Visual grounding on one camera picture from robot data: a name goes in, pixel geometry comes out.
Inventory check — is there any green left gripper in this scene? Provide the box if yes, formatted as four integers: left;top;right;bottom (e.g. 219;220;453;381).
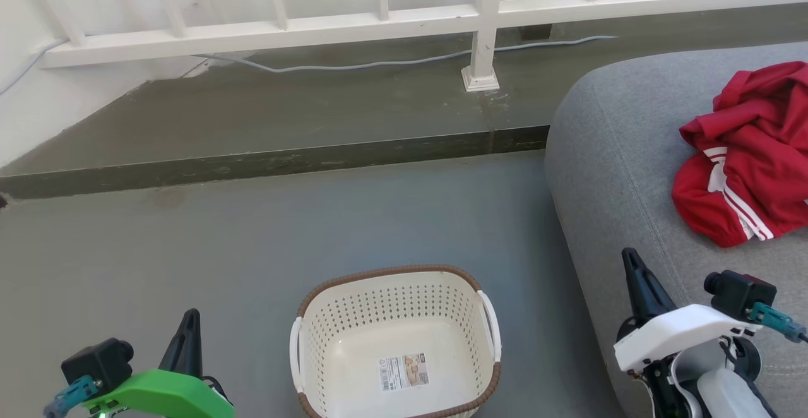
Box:
84;308;235;418

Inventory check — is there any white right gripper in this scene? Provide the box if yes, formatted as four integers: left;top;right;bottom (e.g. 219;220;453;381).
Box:
613;247;759;374

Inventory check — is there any red garment with white stripes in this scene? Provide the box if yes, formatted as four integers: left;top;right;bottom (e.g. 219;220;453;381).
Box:
670;61;808;249

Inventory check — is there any printed basket sticker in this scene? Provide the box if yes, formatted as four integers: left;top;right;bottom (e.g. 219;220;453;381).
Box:
378;352;431;393

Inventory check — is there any cream laundry basket brown rim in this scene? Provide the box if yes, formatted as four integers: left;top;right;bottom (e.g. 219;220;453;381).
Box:
289;265;503;418

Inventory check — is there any grey fabric sofa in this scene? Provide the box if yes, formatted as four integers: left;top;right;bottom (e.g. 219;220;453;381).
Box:
544;42;808;418

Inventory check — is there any white metal railing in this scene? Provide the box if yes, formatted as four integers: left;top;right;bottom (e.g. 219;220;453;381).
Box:
13;0;808;93

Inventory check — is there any black left cable teal plug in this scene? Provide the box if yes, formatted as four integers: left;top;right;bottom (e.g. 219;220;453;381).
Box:
42;374;100;418

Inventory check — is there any pale wall cable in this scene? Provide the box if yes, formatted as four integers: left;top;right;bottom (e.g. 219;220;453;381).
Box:
0;38;69;98

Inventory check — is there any grey floor cable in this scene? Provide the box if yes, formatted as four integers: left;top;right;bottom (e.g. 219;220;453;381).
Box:
193;35;619;75

